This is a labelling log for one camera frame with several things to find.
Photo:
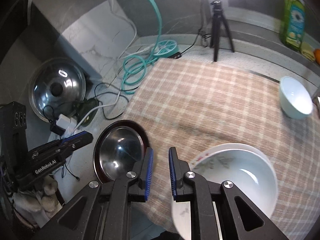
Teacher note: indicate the orange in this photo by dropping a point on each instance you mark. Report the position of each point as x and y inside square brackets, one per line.
[317, 56]

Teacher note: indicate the green dish soap bottle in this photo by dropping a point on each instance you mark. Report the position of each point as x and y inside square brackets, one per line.
[292, 25]

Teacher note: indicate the large pink flower plate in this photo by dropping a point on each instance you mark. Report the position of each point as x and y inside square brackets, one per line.
[180, 212]

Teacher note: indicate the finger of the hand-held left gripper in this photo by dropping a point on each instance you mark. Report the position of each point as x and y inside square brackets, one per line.
[83, 140]
[75, 136]

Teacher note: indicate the teal round power strip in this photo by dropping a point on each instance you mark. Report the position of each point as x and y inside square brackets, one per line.
[166, 47]

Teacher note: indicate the light blue bowl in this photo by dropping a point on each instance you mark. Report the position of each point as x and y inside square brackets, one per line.
[295, 100]

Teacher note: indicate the black power adapter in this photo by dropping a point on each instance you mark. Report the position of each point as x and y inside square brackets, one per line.
[56, 128]

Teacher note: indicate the dark green holder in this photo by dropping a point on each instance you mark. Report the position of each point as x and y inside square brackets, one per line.
[87, 110]

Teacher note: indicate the checked tablecloth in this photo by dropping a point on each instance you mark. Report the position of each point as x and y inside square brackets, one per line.
[200, 100]

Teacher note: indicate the yellow sponge cloth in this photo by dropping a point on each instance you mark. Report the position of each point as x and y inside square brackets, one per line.
[307, 52]

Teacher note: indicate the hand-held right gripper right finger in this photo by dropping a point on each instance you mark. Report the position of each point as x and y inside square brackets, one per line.
[172, 175]

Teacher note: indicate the red steel bowl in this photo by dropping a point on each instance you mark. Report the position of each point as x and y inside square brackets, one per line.
[117, 150]

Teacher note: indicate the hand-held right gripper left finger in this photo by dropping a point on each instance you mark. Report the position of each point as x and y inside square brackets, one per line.
[149, 172]

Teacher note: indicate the person's left hand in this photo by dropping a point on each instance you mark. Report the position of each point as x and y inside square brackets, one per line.
[47, 192]

